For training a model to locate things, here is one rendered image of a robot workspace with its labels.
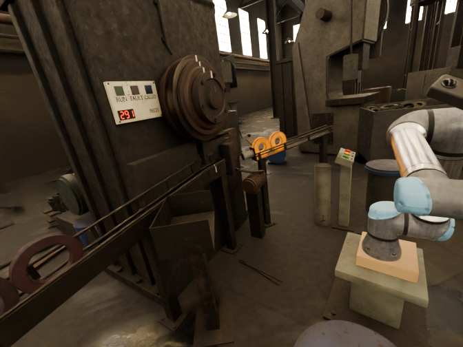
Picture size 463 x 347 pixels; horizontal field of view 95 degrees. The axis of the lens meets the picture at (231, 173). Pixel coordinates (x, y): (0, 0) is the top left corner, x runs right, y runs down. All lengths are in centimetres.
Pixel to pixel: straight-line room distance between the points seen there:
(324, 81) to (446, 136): 296
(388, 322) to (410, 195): 94
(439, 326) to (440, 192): 105
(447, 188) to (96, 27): 124
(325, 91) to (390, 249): 290
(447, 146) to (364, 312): 85
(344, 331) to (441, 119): 68
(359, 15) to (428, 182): 324
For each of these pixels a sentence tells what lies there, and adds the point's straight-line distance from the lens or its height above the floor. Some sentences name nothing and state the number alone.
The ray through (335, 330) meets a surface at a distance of 82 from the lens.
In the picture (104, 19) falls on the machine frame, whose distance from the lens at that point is 124.
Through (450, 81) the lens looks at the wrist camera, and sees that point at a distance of 60.
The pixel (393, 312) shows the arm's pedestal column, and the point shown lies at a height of 11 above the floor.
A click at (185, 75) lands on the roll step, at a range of 122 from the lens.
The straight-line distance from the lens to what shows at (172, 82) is 117.
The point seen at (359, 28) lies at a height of 171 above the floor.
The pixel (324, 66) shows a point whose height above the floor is 136.
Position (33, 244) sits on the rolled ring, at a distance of 92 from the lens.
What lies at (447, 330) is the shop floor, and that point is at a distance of 152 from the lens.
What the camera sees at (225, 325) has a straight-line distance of 135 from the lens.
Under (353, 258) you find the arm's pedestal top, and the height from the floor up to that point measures 30.
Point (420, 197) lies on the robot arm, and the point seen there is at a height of 88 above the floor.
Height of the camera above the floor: 110
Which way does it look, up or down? 19 degrees down
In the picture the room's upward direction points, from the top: 8 degrees counter-clockwise
